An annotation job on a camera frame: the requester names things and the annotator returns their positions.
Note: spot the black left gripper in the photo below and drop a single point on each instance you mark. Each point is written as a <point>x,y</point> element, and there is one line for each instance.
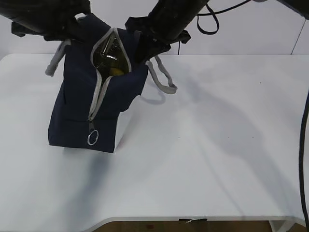
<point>54,20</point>

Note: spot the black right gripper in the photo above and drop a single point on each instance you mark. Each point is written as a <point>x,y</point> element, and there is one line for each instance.
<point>156,27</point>

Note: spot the yellow banana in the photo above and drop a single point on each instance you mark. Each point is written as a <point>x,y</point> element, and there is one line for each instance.
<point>116,72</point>

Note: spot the navy blue lunch bag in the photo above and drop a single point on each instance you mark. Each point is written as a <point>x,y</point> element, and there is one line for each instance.
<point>93,109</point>

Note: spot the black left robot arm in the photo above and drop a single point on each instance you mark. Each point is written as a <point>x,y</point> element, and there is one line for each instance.
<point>54,20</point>

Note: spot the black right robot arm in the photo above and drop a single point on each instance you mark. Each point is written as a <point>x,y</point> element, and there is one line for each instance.
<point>185,10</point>

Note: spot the black tape on table edge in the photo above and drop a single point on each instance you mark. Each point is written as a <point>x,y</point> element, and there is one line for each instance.
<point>192,220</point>

